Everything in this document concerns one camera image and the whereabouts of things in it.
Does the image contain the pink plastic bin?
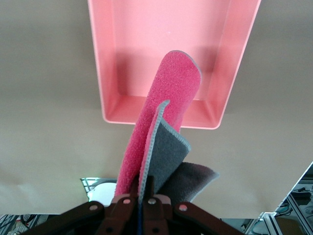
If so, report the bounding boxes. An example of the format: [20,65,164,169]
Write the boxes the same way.
[87,0,262,130]

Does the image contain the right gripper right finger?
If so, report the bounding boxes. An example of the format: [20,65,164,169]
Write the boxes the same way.
[141,175,248,235]

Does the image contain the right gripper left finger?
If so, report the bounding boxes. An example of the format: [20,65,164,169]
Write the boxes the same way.
[22,176,142,235]

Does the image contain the aluminium frame rail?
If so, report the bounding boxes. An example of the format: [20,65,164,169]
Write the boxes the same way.
[244,160,313,235]

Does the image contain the pink and grey cloth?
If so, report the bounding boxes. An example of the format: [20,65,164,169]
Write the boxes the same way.
[114,50,220,204]

